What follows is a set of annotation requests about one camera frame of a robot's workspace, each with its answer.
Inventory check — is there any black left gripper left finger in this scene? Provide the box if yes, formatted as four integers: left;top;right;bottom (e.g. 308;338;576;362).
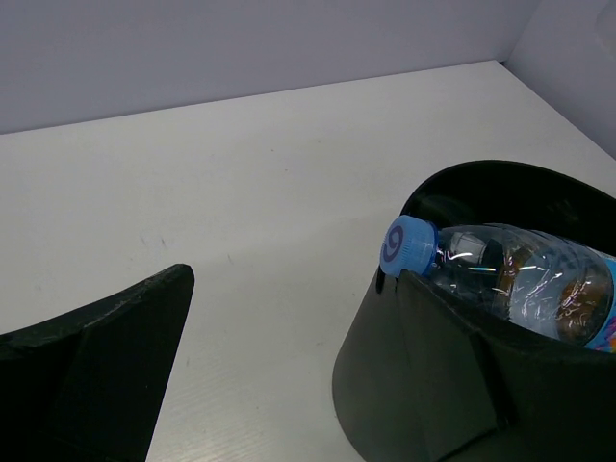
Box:
1;264;194;461

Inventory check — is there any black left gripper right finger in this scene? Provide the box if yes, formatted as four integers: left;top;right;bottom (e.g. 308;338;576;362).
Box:
396;272;615;461

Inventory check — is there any small blue cap bottle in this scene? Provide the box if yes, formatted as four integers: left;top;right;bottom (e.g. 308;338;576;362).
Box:
379;215;615;353

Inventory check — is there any black round bin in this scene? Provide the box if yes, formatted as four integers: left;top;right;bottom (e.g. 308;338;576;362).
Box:
332;161;615;461

